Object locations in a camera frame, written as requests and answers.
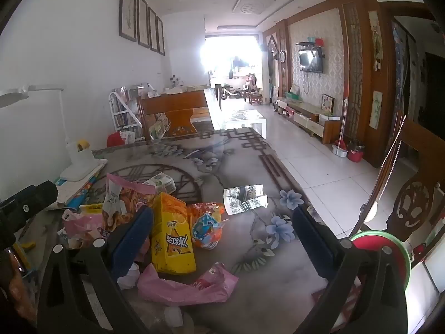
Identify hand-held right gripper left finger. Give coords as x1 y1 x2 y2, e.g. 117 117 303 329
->
36 206 154 334

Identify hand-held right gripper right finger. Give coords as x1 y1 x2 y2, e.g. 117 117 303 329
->
292 206 408 334

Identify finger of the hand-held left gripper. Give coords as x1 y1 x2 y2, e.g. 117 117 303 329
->
0 180 58 251

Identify noodle print snack bag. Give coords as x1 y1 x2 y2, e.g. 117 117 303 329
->
103 173 158 240

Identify red bin with green rim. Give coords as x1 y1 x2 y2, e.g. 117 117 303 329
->
349 230 412 288

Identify white milk carton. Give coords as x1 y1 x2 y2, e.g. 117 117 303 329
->
142 173 176 194

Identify crumpled white paper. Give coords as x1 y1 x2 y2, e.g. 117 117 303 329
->
117 264 140 290

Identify pink crumpled wrapper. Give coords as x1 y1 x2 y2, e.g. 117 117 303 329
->
63 212 105 250

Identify yellow plastic piece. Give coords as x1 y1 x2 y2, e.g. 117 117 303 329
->
79 203 104 215

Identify white desk lamp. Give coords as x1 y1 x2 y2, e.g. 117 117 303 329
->
0 85 108 182

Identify pink plastic bag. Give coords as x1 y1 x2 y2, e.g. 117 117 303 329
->
137 262 240 304

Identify orange snack bag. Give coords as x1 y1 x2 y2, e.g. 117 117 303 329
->
188 202 225 250

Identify silver foil wrapper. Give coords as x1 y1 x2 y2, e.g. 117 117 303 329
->
222 183 268 215

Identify red bucket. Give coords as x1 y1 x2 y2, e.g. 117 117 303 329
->
348 142 366 163

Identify printed paper packets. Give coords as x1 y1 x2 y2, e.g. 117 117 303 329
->
149 113 171 139

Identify white bookshelf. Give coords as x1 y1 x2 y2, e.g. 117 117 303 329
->
109 85 147 140

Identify television cabinet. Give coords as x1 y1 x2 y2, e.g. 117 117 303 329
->
274 97 343 145

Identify carved wooden chair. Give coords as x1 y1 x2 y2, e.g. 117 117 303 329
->
348 114 445 275

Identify framed star picture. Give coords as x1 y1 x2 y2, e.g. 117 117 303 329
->
321 94 335 116

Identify wooden sofa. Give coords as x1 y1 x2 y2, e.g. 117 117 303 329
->
137 90 210 140

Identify white coffee table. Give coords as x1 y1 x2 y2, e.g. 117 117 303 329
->
211 109 268 138

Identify small wooden chair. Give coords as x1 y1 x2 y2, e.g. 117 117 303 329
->
245 73 263 106

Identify child's bike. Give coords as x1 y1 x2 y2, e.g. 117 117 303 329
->
215 84 244 102

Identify ceiling light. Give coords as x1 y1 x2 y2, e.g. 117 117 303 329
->
232 0 272 15

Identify white beaded cord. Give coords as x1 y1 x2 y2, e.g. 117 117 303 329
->
350 115 407 241

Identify wall television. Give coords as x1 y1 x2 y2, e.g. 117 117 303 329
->
299 49 324 74

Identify small framed wall picture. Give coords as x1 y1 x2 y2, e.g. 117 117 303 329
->
157 16 165 57

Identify large framed wall picture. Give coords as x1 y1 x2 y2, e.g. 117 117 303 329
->
118 0 137 43

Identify floral wall scroll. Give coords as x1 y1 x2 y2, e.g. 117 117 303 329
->
368 10 384 72

